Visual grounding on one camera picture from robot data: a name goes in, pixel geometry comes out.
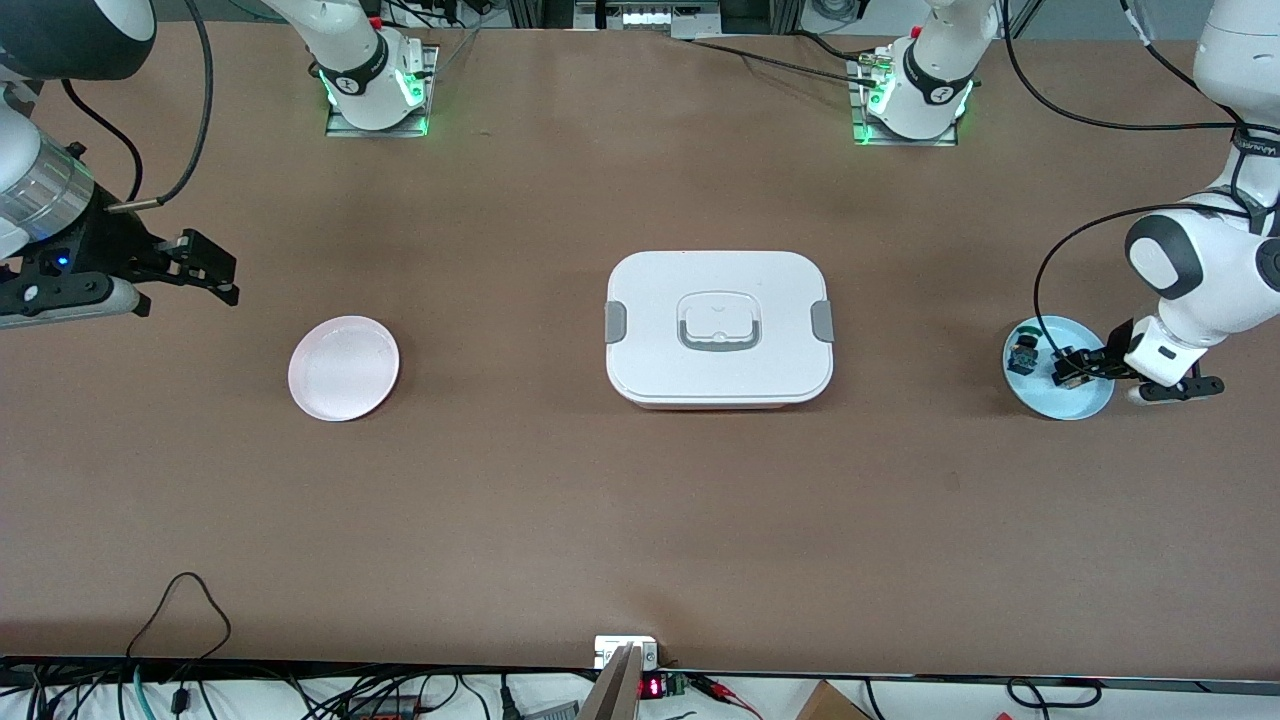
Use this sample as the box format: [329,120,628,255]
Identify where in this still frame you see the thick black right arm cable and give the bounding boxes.
[108,0,215,213]

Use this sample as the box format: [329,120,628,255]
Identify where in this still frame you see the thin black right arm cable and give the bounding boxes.
[60,80,141,204]

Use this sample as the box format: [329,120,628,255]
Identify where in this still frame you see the green and black switch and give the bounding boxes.
[1007,324,1043,376]

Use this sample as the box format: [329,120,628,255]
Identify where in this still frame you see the aluminium frame with white panel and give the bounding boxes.
[575,0,723,41]

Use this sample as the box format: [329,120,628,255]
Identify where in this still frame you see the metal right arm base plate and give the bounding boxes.
[325,45,439,138]

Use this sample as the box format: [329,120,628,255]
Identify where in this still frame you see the brown wooden strip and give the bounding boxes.
[578,643,643,720]

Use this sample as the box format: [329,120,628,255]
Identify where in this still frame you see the black looped cable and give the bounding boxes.
[125,572,233,666]

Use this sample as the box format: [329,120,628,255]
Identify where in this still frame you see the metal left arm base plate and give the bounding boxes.
[850,55,961,148]

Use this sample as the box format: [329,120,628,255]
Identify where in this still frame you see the brown cardboard box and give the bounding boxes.
[795,680,871,720]

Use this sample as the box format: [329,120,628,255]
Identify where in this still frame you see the light blue plate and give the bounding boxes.
[1002,315,1116,422]

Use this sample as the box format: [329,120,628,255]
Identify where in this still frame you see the pink plate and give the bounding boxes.
[288,315,401,422]

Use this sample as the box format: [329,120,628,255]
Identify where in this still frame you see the white lunch box grey latches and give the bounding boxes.
[605,250,834,409]

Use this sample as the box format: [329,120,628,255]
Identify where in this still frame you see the small white device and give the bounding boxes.
[594,636,659,670]

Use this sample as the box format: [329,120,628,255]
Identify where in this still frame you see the black cable to base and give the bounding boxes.
[672,30,881,86]

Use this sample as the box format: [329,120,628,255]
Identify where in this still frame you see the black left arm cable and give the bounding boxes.
[1000,0,1280,361]

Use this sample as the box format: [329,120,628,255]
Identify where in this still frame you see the teal cable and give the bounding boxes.
[118,665,153,720]

